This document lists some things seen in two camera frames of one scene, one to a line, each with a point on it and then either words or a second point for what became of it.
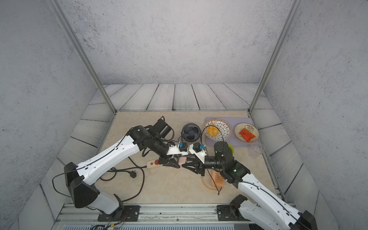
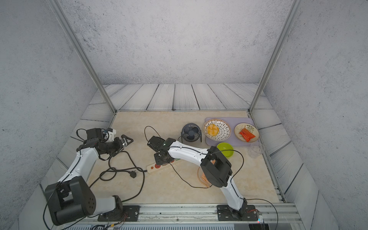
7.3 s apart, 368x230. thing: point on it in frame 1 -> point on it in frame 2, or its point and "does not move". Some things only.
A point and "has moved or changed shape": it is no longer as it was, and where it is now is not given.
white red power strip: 152,163 has moved or changed shape
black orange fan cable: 218,191 -> 191,186
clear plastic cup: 256,150 does not move
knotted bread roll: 212,130 does not move
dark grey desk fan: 191,132 does not move
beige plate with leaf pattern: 247,132 does not move
